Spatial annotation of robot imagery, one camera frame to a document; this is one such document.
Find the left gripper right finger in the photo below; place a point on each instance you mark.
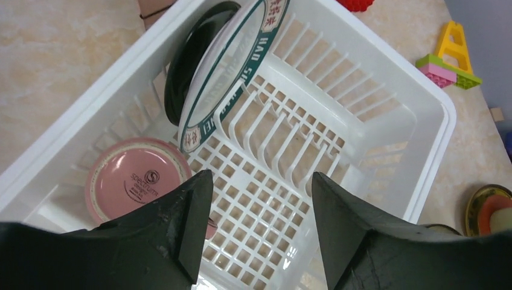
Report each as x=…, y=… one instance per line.
x=364, y=247

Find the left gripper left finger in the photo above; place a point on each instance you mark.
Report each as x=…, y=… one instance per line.
x=157, y=246

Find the pink mug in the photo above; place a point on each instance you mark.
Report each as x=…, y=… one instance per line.
x=131, y=174

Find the white plastic dish rack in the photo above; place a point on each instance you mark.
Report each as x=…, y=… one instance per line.
x=329, y=96

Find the black plate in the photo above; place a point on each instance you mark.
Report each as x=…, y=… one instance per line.
x=189, y=54

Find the white plate green rim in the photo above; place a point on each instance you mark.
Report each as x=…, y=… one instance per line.
x=231, y=61

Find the dark bowl beige inside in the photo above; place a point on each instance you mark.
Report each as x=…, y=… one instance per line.
x=442, y=228

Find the orange saucer plate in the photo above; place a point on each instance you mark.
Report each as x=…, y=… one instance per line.
x=483, y=203

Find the cream cup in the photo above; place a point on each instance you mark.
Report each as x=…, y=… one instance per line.
x=501, y=220

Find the pink toy brick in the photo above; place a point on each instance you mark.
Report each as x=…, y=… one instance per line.
x=440, y=76

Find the small wooden cube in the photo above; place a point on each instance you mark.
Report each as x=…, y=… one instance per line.
x=497, y=114

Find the green toy brick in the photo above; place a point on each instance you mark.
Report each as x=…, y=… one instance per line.
x=464, y=80

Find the yellow toy triangle block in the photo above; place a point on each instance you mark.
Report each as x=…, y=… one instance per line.
x=452, y=42

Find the pink pegboard panel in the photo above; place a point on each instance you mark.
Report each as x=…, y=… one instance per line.
x=151, y=10

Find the red toy block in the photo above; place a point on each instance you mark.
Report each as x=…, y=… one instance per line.
x=356, y=5

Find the purple toy handle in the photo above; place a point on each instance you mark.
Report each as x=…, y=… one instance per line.
x=508, y=144

